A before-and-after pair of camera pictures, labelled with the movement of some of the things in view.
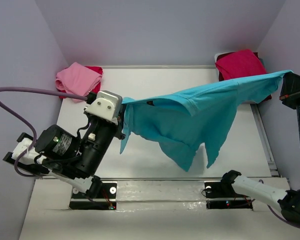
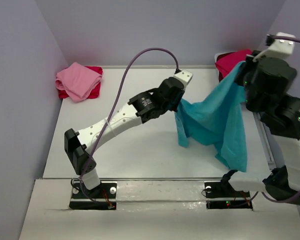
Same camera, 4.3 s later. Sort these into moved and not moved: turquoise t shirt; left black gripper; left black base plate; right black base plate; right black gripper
Moved: turquoise t shirt; right black gripper; left black gripper
Not moved: right black base plate; left black base plate
